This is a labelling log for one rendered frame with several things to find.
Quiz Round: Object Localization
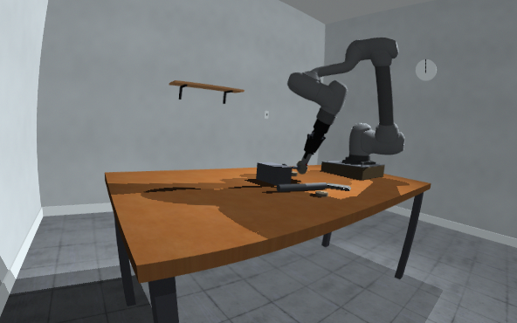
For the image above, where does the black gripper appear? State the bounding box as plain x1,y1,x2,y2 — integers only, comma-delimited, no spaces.
300,119,331,165

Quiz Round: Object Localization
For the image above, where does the long grey metal rod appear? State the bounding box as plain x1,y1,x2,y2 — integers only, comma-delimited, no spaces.
277,182,327,192

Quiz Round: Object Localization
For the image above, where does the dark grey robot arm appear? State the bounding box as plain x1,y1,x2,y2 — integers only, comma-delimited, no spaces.
287,38,405,165

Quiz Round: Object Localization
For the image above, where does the grey shaft with beige toothed gear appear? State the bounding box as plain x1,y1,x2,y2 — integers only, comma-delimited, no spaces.
293,160,308,174

